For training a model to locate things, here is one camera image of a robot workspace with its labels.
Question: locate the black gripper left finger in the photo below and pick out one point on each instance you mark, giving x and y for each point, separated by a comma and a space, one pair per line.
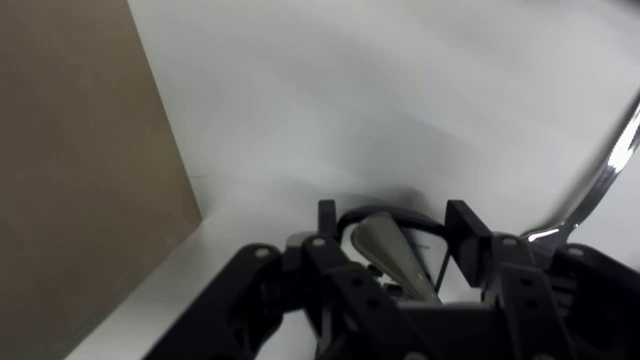
327, 219

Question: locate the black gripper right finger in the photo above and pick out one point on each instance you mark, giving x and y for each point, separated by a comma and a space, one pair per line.
468, 241

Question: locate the black remote control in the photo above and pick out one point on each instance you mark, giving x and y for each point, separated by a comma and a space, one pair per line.
381, 235

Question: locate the chrome metal bar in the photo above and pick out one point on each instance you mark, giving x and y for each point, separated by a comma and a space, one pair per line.
590, 190

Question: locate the wooden shape sorter box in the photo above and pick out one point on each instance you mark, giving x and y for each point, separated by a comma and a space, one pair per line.
92, 188

